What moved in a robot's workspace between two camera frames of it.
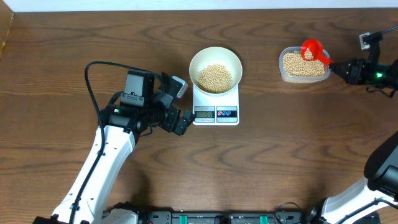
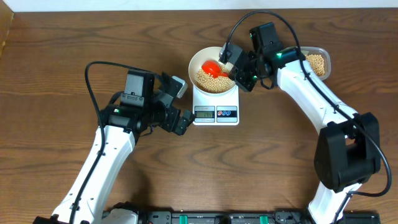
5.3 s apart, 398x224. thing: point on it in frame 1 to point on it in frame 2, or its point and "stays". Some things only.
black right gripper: [356, 73] to [238, 77]
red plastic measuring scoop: [316, 48] to [212, 68]
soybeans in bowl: [214, 78] stays
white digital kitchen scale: [219, 109] stays
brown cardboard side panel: [6, 18] stays
